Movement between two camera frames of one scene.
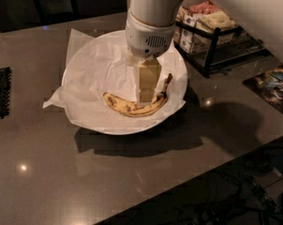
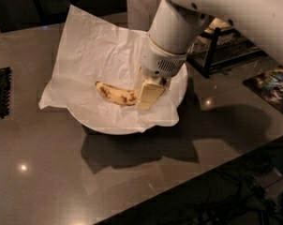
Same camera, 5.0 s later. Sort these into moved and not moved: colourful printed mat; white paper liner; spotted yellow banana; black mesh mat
Moved: white paper liner; spotted yellow banana
Not moved: black mesh mat; colourful printed mat
